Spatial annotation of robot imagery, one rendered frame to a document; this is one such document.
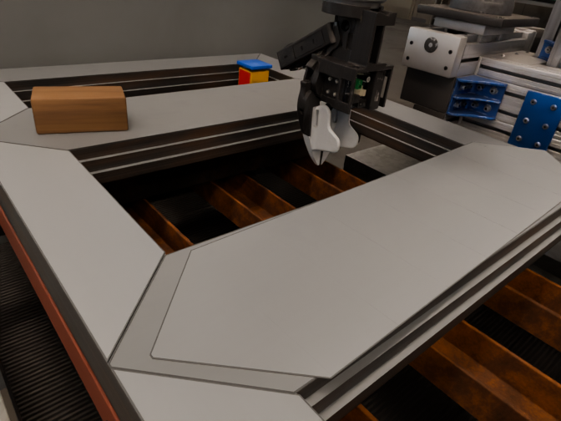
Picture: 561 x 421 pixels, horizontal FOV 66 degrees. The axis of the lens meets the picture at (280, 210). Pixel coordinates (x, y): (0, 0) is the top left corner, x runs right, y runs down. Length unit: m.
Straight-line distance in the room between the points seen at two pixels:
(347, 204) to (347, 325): 0.20
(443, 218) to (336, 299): 0.21
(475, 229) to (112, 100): 0.50
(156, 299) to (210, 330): 0.06
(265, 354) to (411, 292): 0.15
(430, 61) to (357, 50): 0.62
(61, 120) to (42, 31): 0.41
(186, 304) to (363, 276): 0.16
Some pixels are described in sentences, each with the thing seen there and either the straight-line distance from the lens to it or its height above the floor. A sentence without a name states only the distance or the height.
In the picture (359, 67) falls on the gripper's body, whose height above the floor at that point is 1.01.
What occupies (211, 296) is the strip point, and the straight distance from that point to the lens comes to 0.37.
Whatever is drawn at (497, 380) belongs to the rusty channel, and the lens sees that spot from 0.65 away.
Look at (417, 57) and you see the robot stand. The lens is 1.16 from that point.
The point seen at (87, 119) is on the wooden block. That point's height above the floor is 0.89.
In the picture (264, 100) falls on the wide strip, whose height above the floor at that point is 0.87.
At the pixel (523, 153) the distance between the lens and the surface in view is 0.85.
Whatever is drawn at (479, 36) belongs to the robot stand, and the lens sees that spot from 1.22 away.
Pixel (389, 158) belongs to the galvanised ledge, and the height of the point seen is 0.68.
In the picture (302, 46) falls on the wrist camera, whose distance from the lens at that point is 0.60.
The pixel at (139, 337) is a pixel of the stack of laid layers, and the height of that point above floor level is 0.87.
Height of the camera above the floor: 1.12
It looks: 31 degrees down
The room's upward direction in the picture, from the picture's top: 7 degrees clockwise
